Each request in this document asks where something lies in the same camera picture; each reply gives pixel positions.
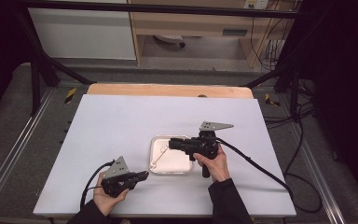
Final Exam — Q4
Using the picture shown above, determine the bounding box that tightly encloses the square metal tray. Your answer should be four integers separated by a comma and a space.
148, 134, 194, 175

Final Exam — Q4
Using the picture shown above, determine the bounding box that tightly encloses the light wooden desk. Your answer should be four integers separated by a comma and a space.
127, 0, 296, 68

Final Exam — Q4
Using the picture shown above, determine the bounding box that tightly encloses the white chair base with caster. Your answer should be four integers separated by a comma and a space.
153, 34, 186, 49

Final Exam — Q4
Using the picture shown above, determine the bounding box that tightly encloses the white table board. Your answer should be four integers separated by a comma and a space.
33, 94, 297, 218

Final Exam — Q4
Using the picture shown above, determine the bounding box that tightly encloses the aluminium floor rail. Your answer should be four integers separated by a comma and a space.
290, 120, 347, 224
0, 88, 54, 206

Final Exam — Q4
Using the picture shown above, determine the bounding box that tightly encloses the wall power socket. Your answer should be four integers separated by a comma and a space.
242, 0, 269, 10

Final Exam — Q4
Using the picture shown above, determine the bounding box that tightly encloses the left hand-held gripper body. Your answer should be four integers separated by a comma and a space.
101, 156, 138, 199

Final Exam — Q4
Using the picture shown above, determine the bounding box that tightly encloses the yellow black striped tape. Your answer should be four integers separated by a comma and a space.
63, 87, 77, 105
264, 92, 282, 107

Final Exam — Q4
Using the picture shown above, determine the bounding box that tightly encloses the white cabinet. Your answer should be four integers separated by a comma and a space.
27, 0, 137, 61

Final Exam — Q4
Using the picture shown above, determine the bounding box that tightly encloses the person's right hand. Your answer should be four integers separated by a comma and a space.
193, 145, 231, 183

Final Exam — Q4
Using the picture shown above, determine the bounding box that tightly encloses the person's left hand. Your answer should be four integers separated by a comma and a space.
92, 171, 131, 217

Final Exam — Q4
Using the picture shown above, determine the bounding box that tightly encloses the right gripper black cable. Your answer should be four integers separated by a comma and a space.
215, 137, 324, 215

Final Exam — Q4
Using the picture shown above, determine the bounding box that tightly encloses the bundle of black cables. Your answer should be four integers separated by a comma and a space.
250, 0, 316, 124

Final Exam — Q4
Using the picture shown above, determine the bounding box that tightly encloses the wooden table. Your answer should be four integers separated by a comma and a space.
86, 82, 255, 100

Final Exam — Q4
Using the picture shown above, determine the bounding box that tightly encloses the thin wooden stick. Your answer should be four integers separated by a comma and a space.
150, 147, 171, 171

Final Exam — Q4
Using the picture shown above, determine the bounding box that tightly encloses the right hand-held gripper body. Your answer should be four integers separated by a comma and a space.
183, 120, 234, 179

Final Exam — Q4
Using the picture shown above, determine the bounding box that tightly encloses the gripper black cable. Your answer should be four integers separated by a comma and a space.
215, 137, 324, 215
79, 160, 117, 211

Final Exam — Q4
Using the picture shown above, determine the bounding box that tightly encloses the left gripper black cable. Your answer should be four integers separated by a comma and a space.
79, 160, 117, 211

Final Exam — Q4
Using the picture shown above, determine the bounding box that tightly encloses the black metal frame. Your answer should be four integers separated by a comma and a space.
10, 0, 311, 118

